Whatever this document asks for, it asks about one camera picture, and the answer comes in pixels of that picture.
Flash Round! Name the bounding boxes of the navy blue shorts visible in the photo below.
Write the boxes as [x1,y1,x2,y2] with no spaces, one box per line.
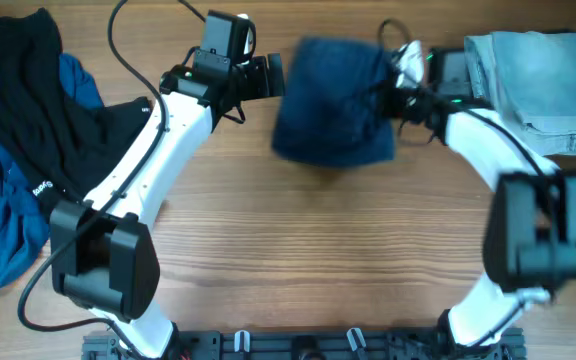
[271,37,395,168]

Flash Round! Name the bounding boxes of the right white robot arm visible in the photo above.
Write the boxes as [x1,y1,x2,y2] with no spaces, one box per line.
[387,42,576,351]

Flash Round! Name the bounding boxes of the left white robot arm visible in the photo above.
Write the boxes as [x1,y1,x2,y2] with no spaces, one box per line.
[48,11,284,359]

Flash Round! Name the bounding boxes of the folded light blue jeans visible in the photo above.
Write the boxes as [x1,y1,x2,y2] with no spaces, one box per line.
[464,31,576,156]

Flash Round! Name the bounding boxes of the black garment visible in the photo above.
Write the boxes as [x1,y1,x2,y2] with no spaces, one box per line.
[0,9,151,217]

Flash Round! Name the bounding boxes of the teal blue garment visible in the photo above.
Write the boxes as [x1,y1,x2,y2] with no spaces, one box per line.
[0,52,105,295]

